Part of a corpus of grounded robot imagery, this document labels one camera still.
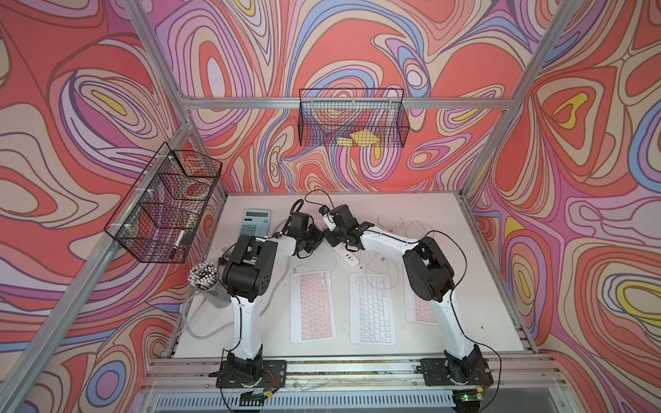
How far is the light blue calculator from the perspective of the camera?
3.50 ft

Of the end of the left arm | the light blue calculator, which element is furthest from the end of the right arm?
the light blue calculator

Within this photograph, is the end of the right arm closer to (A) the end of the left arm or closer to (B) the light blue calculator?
(A) the end of the left arm

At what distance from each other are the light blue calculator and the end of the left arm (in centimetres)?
21

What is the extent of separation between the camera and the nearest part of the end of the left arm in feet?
2.77
